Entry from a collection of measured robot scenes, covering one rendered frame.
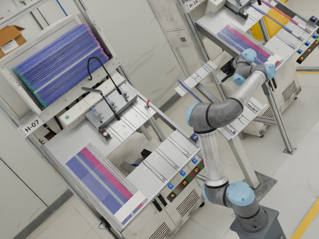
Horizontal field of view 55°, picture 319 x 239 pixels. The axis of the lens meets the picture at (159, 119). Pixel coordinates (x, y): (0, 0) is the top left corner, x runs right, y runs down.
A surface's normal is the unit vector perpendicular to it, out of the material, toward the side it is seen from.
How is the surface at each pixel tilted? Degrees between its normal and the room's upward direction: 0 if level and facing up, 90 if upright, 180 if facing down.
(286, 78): 90
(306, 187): 0
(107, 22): 90
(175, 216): 90
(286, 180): 0
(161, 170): 43
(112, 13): 90
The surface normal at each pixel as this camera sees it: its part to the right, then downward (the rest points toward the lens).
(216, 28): 0.07, -0.44
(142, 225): 0.56, 0.15
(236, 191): -0.36, -0.75
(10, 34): 0.48, -0.08
